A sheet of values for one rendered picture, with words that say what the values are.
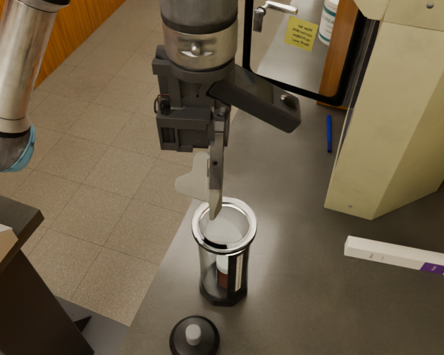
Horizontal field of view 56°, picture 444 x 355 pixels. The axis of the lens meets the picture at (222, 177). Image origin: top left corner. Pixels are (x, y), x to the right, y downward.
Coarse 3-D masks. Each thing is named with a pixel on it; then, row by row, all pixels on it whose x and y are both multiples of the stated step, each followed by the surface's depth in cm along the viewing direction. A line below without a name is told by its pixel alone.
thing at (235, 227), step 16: (208, 208) 70; (224, 208) 72; (240, 208) 70; (192, 224) 68; (208, 224) 74; (224, 224) 76; (240, 224) 74; (256, 224) 68; (208, 240) 66; (224, 240) 80; (240, 240) 66; (208, 256) 69; (224, 256) 68; (208, 272) 74; (224, 272) 72; (208, 288) 79; (224, 288) 76
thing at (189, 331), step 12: (180, 324) 76; (192, 324) 73; (204, 324) 76; (180, 336) 75; (192, 336) 72; (204, 336) 75; (216, 336) 76; (180, 348) 74; (192, 348) 74; (204, 348) 74; (216, 348) 75
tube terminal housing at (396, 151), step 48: (432, 0) 58; (384, 48) 65; (432, 48) 62; (384, 96) 71; (432, 96) 68; (384, 144) 79; (432, 144) 81; (336, 192) 93; (384, 192) 88; (432, 192) 100
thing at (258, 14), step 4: (260, 8) 105; (256, 12) 104; (260, 12) 103; (256, 16) 104; (260, 16) 104; (256, 20) 106; (260, 20) 105; (256, 24) 106; (260, 24) 106; (256, 28) 107; (260, 28) 107; (260, 32) 108
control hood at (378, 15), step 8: (360, 0) 61; (368, 0) 60; (376, 0) 60; (384, 0) 60; (360, 8) 62; (368, 8) 61; (376, 8) 61; (384, 8) 61; (368, 16) 62; (376, 16) 62
